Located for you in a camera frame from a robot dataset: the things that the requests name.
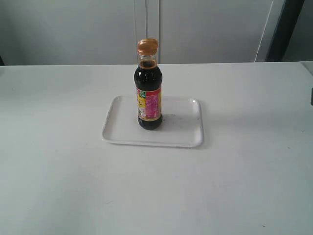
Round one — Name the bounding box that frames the dark soy sauce bottle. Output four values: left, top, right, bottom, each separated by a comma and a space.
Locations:
134, 38, 162, 130

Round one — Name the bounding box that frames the white rectangular tray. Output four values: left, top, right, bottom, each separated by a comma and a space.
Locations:
102, 95, 203, 148

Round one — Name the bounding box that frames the dark vertical post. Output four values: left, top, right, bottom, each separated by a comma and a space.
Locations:
265, 0, 305, 62

